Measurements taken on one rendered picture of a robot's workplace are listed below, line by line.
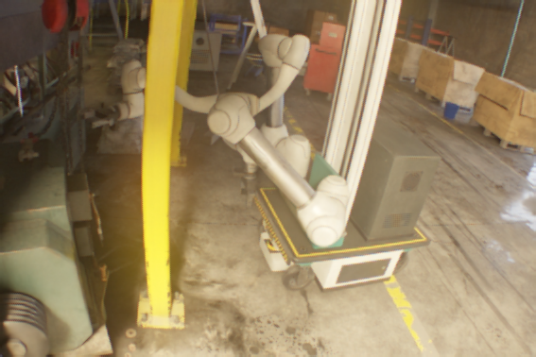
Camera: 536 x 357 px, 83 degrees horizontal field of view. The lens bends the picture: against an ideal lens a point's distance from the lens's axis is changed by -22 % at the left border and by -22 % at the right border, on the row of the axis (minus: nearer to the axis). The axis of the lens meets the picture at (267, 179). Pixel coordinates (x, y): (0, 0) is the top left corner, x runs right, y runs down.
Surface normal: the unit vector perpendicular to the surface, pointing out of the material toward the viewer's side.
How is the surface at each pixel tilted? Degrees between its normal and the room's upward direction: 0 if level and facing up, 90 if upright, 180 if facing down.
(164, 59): 90
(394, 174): 90
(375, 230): 90
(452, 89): 90
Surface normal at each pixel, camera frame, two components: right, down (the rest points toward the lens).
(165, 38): 0.17, 0.48
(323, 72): -0.18, 0.44
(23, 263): 0.48, 0.47
